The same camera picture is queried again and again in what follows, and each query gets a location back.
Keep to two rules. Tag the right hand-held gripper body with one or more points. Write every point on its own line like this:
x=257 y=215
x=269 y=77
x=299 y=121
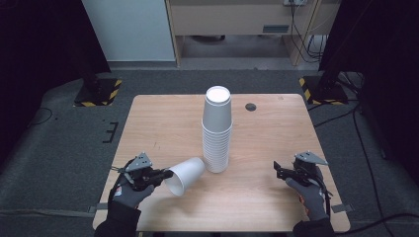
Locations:
x=308 y=168

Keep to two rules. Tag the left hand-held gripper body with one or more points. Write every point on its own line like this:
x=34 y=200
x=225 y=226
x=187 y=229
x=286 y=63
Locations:
x=140 y=171

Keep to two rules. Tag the single white paper cup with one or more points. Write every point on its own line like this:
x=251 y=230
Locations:
x=186 y=174

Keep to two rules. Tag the stack of white paper cups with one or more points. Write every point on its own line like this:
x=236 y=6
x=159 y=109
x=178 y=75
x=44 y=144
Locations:
x=216 y=138

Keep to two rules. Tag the person's left hand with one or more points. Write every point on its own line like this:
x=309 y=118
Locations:
x=131 y=196

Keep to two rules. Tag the person's right hand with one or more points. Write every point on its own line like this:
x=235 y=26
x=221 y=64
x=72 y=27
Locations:
x=309 y=197

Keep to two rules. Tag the grey tape strip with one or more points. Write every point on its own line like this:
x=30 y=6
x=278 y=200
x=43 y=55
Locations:
x=99 y=207
x=341 y=208

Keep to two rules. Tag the dark round table grommet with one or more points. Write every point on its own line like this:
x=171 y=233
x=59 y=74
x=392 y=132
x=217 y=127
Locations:
x=250 y=107

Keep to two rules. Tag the black hazard-striped stand base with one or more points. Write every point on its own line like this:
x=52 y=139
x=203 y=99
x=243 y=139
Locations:
x=99 y=94
x=324 y=92

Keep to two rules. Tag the black curtain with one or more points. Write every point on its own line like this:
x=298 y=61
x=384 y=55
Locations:
x=378 y=65
x=39 y=49

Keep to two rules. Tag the white panel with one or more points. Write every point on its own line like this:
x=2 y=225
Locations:
x=128 y=29

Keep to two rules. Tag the light wooden desk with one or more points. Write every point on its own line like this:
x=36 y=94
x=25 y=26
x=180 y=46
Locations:
x=230 y=16

